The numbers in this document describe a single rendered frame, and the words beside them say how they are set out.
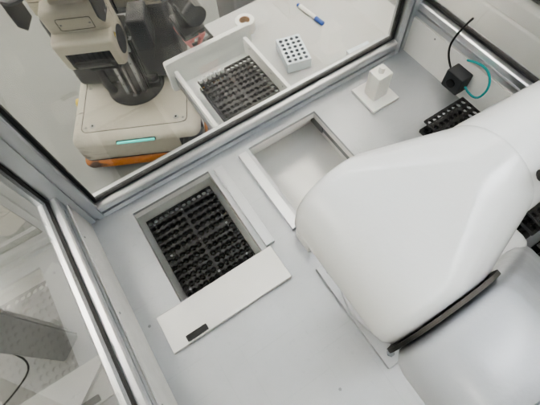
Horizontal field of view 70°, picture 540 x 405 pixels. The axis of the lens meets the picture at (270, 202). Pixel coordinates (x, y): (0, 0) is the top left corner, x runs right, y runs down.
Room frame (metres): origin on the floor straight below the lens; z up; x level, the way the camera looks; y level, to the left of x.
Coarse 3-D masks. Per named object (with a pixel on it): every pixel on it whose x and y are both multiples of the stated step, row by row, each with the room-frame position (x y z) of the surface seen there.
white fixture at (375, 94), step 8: (384, 64) 0.69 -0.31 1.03; (376, 72) 0.66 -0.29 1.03; (384, 72) 0.66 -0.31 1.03; (392, 72) 0.66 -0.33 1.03; (368, 80) 0.67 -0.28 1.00; (376, 80) 0.65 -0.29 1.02; (384, 80) 0.65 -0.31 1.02; (360, 88) 0.69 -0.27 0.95; (368, 88) 0.66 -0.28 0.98; (376, 88) 0.64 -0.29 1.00; (384, 88) 0.65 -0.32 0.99; (360, 96) 0.66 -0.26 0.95; (368, 96) 0.66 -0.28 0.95; (376, 96) 0.64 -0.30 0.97; (384, 96) 0.65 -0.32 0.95; (392, 96) 0.65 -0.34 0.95; (368, 104) 0.63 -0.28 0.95; (376, 104) 0.63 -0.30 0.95; (384, 104) 0.63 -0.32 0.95
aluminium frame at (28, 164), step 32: (416, 0) 0.81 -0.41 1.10; (448, 32) 0.73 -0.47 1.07; (352, 64) 0.74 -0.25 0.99; (512, 64) 0.58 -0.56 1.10; (288, 96) 0.66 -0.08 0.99; (0, 128) 0.40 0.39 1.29; (256, 128) 0.59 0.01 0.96; (0, 160) 0.38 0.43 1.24; (32, 160) 0.40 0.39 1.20; (192, 160) 0.51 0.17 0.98; (64, 192) 0.40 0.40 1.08; (128, 192) 0.44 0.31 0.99; (64, 224) 0.32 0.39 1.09; (96, 288) 0.19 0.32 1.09; (128, 352) 0.08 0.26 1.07; (128, 384) 0.03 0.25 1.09
